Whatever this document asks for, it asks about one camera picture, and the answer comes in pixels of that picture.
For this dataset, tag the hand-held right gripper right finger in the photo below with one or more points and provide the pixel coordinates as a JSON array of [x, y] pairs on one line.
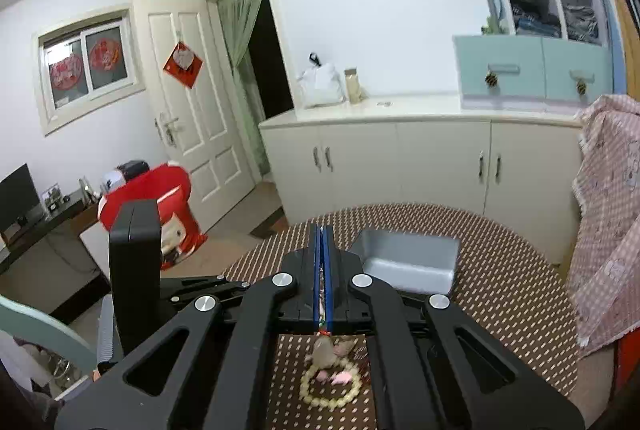
[[330, 285]]

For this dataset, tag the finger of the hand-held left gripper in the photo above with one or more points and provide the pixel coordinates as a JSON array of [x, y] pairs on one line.
[[200, 284]]

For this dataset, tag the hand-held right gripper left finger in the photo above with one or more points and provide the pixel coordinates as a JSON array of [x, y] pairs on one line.
[[316, 285]]

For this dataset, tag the mixed jewellery pile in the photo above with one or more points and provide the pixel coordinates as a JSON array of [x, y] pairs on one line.
[[325, 352]]

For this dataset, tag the silver metal tin box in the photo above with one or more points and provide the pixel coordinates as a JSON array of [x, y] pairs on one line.
[[407, 260]]

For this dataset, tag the small pink charm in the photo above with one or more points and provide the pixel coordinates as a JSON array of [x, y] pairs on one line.
[[340, 378]]

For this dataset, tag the red plush toy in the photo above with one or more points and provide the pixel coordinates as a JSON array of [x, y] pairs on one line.
[[150, 205]]

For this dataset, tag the black desk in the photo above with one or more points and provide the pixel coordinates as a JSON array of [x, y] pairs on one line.
[[35, 260]]

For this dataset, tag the teal chair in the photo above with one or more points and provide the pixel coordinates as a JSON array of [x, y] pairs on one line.
[[45, 320]]

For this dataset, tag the black monitor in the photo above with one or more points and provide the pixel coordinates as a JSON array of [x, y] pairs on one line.
[[17, 200]]

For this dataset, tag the white panel door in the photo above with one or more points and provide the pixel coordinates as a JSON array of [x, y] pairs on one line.
[[200, 144]]

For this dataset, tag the white sideboard cabinet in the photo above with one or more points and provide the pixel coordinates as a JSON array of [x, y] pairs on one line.
[[400, 159]]

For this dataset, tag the brown polka dot tablecloth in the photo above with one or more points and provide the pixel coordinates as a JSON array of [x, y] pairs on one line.
[[500, 310]]

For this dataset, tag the small metal keys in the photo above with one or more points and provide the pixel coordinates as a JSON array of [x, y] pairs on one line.
[[385, 102]]

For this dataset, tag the red paper window decoration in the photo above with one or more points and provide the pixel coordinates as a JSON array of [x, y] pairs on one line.
[[66, 73], [104, 54]]

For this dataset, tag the beige jar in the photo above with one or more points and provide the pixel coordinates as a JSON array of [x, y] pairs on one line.
[[353, 87]]

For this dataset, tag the white cloth bag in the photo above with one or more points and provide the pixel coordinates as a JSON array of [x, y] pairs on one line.
[[322, 84]]

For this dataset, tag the white framed window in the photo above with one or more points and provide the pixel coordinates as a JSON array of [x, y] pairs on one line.
[[90, 64]]

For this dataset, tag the red diamond door decoration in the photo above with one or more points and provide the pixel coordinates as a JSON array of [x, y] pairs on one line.
[[183, 64]]

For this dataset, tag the green curtain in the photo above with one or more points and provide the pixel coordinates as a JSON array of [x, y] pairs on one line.
[[240, 24]]

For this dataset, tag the pine cone drawer knob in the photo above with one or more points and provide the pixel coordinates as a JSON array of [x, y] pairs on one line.
[[582, 88], [491, 79]]

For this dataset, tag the pink checked bear cloth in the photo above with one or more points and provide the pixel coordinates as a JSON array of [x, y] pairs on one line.
[[610, 210]]

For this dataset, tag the teal drawer unit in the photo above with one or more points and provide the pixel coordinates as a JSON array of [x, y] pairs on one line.
[[530, 59]]

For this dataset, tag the small green ornament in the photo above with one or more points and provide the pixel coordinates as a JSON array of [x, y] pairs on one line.
[[491, 27]]

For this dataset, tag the row of hanging clothes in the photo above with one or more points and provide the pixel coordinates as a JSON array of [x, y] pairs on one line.
[[622, 19]]

